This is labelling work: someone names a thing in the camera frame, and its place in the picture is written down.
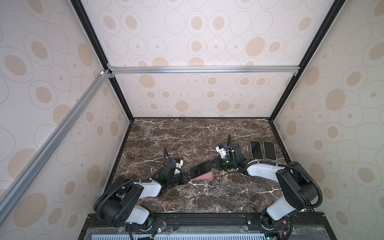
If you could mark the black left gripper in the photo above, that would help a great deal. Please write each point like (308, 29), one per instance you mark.
(182, 177)

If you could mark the black corner frame post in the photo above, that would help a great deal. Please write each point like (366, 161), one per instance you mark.
(96, 44)
(321, 33)

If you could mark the aluminium rail left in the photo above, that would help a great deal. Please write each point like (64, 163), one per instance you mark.
(29, 173)

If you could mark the black corner frame post left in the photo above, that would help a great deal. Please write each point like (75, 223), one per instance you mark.
(96, 44)

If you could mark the black phone silver edge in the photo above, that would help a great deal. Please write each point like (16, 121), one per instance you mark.
(256, 150)

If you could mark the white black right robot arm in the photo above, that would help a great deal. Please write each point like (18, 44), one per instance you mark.
(300, 190)

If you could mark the black corner frame post right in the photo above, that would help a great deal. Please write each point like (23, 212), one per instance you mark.
(321, 33)

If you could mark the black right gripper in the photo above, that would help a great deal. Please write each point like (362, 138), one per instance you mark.
(217, 162)

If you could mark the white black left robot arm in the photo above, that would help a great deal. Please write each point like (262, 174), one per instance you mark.
(118, 204)

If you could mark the black phone purple edge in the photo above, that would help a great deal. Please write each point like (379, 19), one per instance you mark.
(199, 170)

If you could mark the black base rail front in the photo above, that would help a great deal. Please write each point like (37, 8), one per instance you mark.
(212, 226)

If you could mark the aluminium rail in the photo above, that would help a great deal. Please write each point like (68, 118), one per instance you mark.
(205, 70)
(29, 173)

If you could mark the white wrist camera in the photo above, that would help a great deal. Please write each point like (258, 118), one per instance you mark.
(223, 151)
(178, 162)

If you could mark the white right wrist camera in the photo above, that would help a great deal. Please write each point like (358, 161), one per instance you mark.
(223, 151)

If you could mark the aluminium rail back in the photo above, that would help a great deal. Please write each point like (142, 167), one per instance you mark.
(205, 70)

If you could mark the black phone white edge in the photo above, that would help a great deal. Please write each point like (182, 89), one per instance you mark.
(270, 151)

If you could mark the pink phone case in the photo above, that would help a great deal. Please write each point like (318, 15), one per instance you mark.
(207, 176)

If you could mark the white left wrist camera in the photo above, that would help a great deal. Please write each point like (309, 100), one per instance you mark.
(178, 162)

